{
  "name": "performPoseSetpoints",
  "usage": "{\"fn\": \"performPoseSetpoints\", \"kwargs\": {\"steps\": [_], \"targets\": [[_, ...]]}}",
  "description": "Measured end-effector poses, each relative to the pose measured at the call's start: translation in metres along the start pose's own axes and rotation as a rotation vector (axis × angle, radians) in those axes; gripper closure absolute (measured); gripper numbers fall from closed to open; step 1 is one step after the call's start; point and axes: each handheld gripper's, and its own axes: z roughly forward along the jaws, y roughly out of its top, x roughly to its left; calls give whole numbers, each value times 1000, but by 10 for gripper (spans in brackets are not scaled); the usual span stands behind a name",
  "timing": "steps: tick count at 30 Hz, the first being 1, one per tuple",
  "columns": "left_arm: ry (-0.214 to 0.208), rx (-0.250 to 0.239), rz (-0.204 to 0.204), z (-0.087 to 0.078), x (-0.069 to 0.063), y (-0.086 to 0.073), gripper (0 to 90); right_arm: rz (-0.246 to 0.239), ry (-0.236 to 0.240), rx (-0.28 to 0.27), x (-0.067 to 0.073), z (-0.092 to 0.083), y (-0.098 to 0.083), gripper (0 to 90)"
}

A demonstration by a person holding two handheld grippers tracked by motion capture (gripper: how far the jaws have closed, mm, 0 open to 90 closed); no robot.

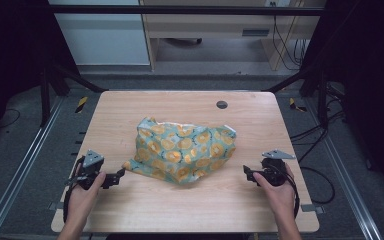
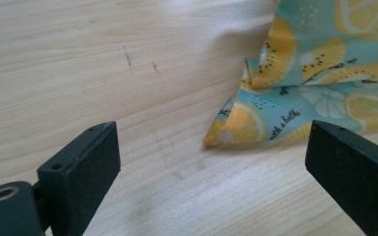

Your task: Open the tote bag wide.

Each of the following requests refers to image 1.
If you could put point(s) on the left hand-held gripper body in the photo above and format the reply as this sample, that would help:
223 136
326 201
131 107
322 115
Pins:
92 159

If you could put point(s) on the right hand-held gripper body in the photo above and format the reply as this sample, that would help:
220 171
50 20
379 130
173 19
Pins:
274 169

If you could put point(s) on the teal cloth with orange print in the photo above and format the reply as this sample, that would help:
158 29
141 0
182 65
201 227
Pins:
183 151

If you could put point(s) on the person's right hand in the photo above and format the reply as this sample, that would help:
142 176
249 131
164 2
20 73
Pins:
279 196

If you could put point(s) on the person's left hand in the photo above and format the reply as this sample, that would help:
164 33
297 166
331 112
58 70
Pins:
82 196

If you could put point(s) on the yellow black floor tape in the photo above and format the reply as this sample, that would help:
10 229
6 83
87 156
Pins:
81 104

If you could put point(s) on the grey round table grommet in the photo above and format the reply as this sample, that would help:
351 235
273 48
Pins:
221 104

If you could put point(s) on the black metal stand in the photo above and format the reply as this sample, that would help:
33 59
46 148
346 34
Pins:
53 83
313 83

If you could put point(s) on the white cabinet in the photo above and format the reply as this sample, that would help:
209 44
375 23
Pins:
103 36

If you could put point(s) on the black curtain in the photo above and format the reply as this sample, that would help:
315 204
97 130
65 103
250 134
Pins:
366 83
10 50

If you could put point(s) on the grey table edge bracket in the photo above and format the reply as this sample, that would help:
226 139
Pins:
56 206
311 208

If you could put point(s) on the silver floor rail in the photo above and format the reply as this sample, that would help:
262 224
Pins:
16 170
345 173

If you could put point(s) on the black frame crossbar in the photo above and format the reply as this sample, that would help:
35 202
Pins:
186 10

